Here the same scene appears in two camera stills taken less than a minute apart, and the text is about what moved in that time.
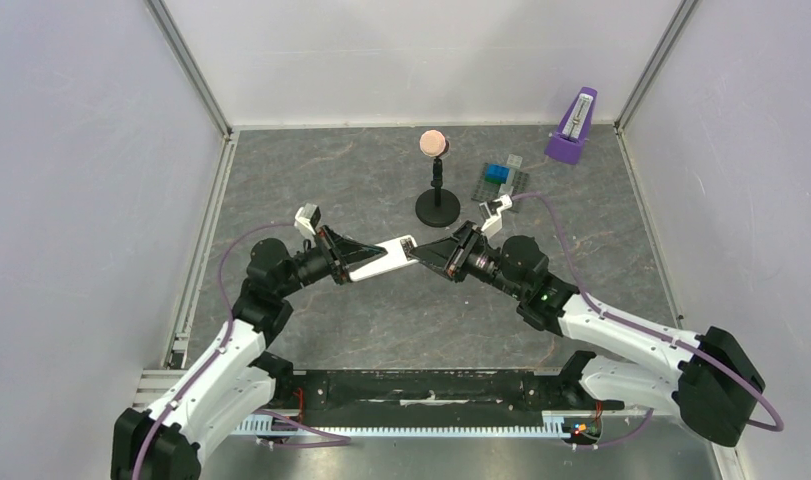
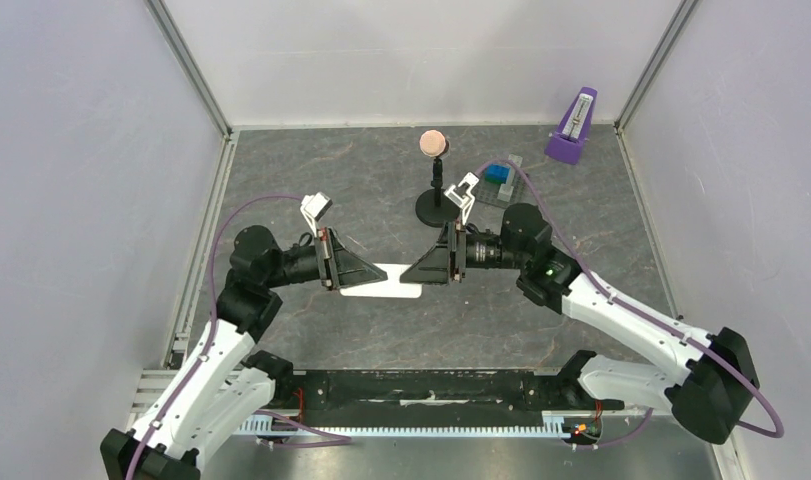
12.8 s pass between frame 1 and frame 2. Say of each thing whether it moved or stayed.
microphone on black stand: stayed
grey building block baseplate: stayed
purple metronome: stayed
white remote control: moved
